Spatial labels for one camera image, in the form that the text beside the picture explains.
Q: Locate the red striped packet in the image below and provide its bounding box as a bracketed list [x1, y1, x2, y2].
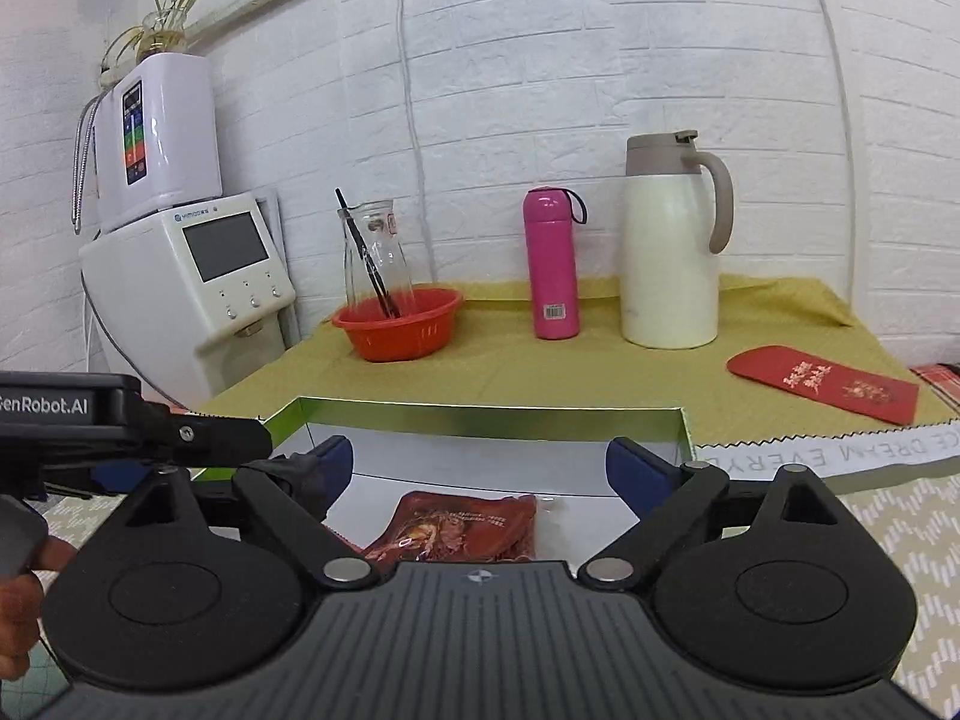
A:
[910, 361, 960, 403]

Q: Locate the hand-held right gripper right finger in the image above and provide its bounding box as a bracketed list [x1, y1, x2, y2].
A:
[576, 436, 853, 590]

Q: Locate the glass carafe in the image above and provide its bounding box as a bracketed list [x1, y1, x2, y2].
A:
[337, 199, 416, 317]

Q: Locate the white wall cable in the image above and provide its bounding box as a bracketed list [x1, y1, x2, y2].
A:
[389, 0, 437, 287]

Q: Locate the beige patterned mat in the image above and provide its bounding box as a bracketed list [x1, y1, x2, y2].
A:
[34, 465, 960, 717]

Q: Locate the person's left hand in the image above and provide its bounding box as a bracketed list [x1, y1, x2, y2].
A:
[0, 540, 77, 681]

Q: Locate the red plastic basket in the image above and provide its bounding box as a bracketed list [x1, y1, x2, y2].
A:
[331, 286, 465, 363]

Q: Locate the glass vase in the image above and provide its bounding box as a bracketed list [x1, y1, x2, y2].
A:
[139, 7, 189, 58]

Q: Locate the red envelope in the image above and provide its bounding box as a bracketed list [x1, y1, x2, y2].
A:
[725, 344, 921, 427]

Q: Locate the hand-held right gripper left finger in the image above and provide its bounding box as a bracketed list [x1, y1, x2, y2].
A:
[120, 435, 383, 590]

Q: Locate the white water dispenser with screen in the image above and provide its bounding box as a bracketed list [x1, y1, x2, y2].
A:
[79, 190, 299, 410]

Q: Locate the white lettered cloth strip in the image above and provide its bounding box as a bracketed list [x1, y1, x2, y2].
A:
[693, 420, 960, 482]

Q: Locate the black stirring stick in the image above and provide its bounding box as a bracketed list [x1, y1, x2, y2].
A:
[334, 188, 400, 317]

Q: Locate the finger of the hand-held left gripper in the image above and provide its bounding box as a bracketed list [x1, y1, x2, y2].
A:
[90, 462, 155, 497]
[142, 401, 273, 467]

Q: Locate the pink thermos bottle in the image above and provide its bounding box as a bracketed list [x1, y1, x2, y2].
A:
[522, 185, 588, 341]

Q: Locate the metal hose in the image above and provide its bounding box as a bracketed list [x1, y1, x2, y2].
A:
[71, 94, 107, 236]

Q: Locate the red snack packet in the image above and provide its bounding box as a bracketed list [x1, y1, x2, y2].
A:
[362, 491, 539, 564]

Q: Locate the white thermal jug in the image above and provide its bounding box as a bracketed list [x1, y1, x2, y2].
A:
[619, 130, 735, 350]

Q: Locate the yellow-green tablecloth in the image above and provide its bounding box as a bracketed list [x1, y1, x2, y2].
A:
[187, 274, 955, 482]

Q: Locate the thin grey wall cable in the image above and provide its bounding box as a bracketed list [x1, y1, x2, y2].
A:
[798, 0, 860, 310]

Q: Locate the white water purifier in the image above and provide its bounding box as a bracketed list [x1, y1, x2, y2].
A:
[99, 52, 224, 234]

